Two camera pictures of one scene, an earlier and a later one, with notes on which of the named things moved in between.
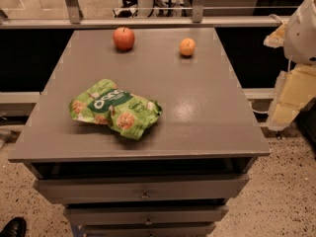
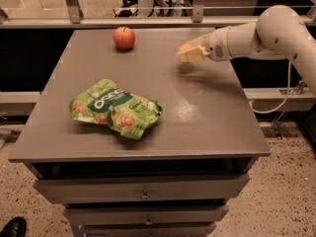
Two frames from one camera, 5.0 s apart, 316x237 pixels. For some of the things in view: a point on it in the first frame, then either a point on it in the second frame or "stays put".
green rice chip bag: (126, 113) stays put
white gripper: (301, 37) → (215, 47)
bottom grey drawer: (185, 229) stays put
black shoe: (16, 227) stays put
